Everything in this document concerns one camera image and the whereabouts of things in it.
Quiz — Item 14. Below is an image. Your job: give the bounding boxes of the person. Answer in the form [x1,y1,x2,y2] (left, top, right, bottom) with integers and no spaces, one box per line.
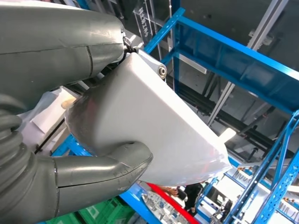
[161,182,204,217]

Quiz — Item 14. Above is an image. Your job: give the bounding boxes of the green plastic crate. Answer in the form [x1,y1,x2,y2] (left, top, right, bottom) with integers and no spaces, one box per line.
[45,197,136,224]

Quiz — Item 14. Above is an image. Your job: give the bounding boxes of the red barrier tape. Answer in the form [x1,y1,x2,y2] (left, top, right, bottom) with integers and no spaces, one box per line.
[147,182,199,224]

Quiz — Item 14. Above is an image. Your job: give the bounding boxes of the blue metal shelf rack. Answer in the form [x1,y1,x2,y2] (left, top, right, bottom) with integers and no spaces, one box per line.
[37,0,299,224]

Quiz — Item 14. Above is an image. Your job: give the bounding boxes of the clear acrylic sign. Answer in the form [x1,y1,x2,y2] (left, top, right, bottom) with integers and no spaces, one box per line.
[133,0,174,59]

